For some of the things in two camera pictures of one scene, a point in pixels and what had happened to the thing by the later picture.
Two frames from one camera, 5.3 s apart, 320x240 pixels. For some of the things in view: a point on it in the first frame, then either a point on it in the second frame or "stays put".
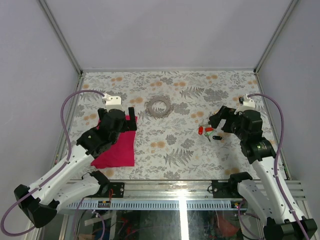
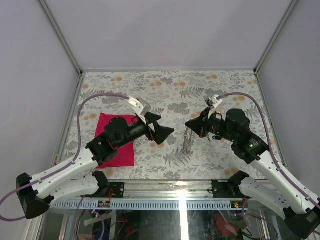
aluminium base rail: x=169 y=195 stays put
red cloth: x=120 y=154 stays put
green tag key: x=207 y=134 stays put
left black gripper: x=131 y=124 → x=162 y=133
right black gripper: x=222 y=114 → x=200 y=125
